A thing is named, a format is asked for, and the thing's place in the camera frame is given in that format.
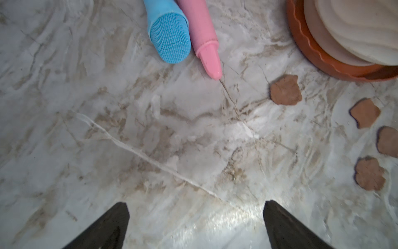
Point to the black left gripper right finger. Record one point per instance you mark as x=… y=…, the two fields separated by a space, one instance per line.
x=287 y=232

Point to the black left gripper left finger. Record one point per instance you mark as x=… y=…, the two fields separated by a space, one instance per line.
x=107 y=232

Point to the cream ribbed ceramic pot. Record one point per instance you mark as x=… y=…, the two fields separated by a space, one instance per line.
x=358 y=33

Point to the fallen brown mud piece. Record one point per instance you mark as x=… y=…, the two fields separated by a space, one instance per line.
x=387 y=141
x=286 y=91
x=369 y=174
x=365 y=112

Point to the pink silicone brush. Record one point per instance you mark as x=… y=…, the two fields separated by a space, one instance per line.
x=203 y=36

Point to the blue mesh-head scrubber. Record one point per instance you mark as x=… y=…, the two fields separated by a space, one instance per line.
x=168 y=30

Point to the terracotta plastic saucer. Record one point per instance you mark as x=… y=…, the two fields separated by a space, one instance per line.
x=323 y=61

